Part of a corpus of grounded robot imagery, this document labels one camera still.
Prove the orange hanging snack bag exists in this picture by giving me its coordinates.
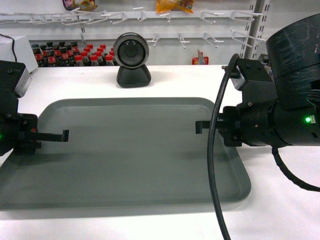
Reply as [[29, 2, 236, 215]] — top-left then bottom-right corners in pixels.
[[155, 0, 194, 14]]

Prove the white checkout table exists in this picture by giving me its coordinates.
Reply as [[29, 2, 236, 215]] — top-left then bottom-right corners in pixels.
[[0, 65, 320, 240]]

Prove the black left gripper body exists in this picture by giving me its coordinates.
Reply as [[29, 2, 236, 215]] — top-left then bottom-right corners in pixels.
[[14, 113, 42, 156]]

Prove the grey rectangular serving tray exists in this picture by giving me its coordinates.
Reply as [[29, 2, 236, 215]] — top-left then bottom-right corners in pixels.
[[0, 97, 252, 210]]

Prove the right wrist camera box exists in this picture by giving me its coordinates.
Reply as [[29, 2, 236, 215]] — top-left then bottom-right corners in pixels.
[[230, 58, 278, 107]]

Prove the red snack pouch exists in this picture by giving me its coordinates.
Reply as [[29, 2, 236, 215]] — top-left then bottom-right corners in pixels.
[[191, 50, 209, 65]]

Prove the black barcode scanner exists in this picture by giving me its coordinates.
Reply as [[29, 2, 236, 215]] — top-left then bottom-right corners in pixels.
[[114, 32, 152, 88]]

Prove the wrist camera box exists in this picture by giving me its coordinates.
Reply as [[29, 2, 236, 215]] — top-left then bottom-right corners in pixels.
[[14, 68, 32, 98], [230, 58, 278, 107]]

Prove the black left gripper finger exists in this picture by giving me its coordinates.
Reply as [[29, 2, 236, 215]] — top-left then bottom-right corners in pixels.
[[34, 130, 69, 142]]

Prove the white cash drawer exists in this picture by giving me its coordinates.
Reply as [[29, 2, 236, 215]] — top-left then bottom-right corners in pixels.
[[0, 35, 38, 73]]

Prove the purple hanging snack bag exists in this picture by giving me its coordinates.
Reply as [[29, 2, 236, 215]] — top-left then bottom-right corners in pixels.
[[62, 0, 98, 12]]

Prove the white peg hook rail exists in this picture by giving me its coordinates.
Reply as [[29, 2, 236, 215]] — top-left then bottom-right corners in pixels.
[[0, 8, 254, 26]]

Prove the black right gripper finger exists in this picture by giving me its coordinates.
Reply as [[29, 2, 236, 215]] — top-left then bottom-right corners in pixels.
[[195, 120, 211, 134]]

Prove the red cap cola bottle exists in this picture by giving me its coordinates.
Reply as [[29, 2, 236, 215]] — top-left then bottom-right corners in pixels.
[[104, 54, 114, 66], [90, 54, 99, 67], [74, 55, 84, 67]]

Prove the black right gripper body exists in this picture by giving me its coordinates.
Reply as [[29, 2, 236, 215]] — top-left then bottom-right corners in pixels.
[[216, 99, 293, 147]]

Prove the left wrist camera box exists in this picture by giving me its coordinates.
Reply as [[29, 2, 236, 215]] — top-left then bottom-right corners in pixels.
[[14, 68, 32, 98]]

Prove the register black power cable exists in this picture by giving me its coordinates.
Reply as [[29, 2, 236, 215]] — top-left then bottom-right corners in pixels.
[[0, 33, 17, 62]]

